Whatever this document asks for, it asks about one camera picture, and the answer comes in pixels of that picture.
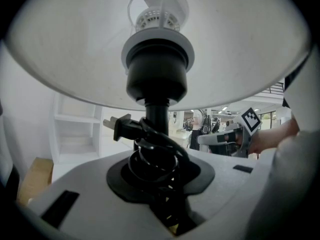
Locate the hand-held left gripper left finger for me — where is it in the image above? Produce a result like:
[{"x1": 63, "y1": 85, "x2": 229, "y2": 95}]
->
[{"x1": 16, "y1": 149, "x2": 177, "y2": 240}]

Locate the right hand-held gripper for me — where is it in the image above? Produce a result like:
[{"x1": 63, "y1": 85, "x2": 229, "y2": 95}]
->
[{"x1": 196, "y1": 106, "x2": 263, "y2": 159}]

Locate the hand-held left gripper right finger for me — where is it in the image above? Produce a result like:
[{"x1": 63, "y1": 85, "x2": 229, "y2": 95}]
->
[{"x1": 179, "y1": 148, "x2": 274, "y2": 240}]

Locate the white table lamp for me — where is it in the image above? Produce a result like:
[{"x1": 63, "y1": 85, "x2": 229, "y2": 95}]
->
[{"x1": 4, "y1": 0, "x2": 313, "y2": 235}]

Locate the person's right forearm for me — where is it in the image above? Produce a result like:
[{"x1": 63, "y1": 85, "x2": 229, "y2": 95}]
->
[{"x1": 249, "y1": 117, "x2": 301, "y2": 156}]

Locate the white shelf unit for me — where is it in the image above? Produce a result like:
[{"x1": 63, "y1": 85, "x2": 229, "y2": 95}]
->
[{"x1": 51, "y1": 93, "x2": 104, "y2": 164}]

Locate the wooden side board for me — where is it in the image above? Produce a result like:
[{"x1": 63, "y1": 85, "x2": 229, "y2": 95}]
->
[{"x1": 16, "y1": 157, "x2": 55, "y2": 207}]

